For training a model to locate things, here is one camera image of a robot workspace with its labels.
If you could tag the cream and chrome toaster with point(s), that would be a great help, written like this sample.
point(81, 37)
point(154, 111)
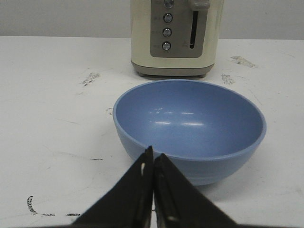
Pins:
point(174, 37)

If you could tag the blue bowl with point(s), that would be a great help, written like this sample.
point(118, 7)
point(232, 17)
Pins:
point(208, 131)

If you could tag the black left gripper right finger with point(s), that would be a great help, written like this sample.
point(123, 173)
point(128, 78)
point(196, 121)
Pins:
point(179, 204)

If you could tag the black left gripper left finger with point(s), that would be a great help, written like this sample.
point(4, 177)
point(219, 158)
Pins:
point(129, 203)

